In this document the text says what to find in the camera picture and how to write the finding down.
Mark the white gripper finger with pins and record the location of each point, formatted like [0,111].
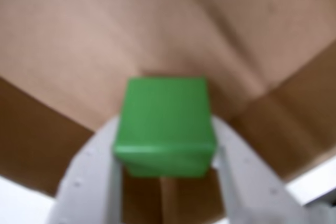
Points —
[89,187]
[252,192]

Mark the brown cardboard box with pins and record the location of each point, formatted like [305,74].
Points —
[78,37]

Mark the green cube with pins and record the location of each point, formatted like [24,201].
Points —
[165,124]

